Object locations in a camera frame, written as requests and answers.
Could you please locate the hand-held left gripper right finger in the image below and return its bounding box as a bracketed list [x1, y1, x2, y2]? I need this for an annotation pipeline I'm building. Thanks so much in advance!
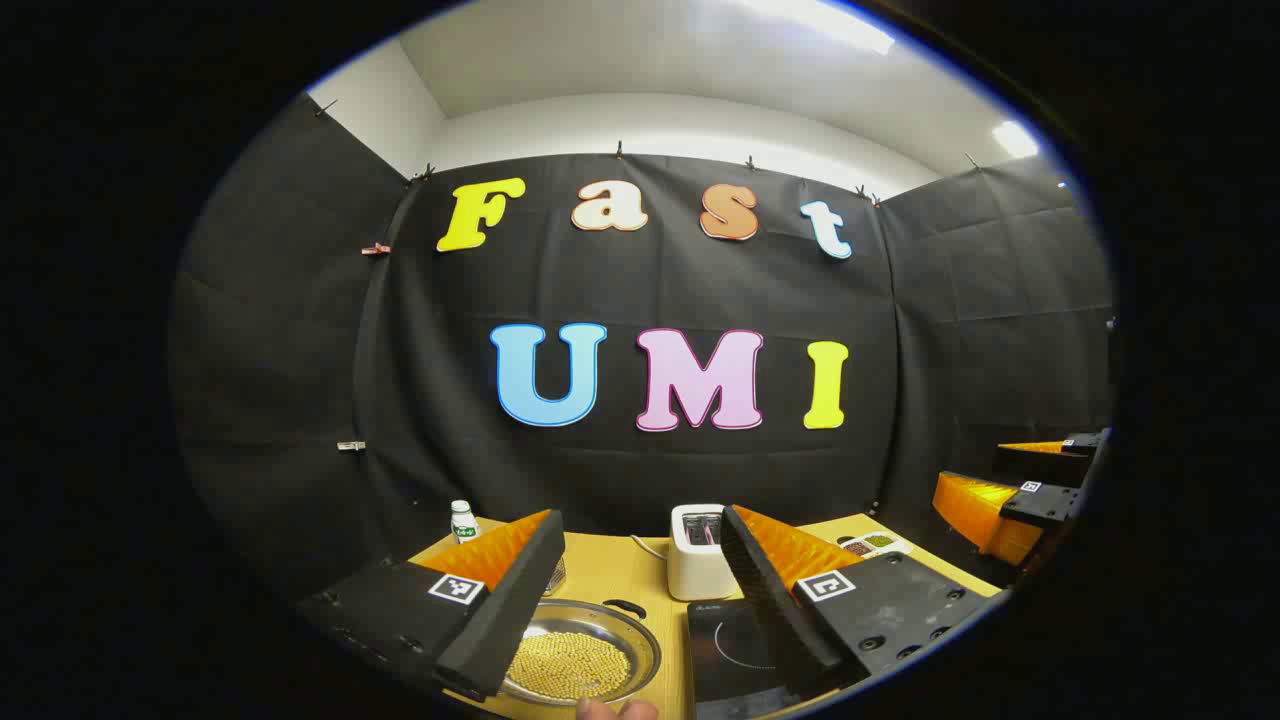
[720, 503, 1001, 701]

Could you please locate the heap of soybeans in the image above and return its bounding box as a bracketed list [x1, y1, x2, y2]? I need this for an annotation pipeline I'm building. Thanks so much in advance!
[505, 630, 633, 701]

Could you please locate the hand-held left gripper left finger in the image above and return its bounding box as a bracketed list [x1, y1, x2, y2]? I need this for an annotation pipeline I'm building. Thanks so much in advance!
[295, 508, 568, 703]

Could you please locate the small ceiling light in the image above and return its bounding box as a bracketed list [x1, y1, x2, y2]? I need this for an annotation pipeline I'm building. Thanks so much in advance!
[992, 120, 1041, 160]

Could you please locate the white tray of grains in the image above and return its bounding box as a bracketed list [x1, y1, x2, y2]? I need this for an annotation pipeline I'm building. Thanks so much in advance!
[838, 532, 913, 561]

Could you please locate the long ceiling light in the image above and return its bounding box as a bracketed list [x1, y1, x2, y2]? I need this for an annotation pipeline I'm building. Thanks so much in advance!
[740, 0, 897, 57]

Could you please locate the white toaster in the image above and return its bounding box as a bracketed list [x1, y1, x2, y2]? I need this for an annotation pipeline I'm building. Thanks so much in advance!
[667, 503, 739, 602]

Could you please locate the black induction cooktop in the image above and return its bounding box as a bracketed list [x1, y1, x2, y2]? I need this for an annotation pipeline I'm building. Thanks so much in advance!
[685, 597, 841, 720]

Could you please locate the steel pot with black handles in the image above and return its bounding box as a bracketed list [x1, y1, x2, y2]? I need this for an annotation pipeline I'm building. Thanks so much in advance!
[500, 597, 663, 707]

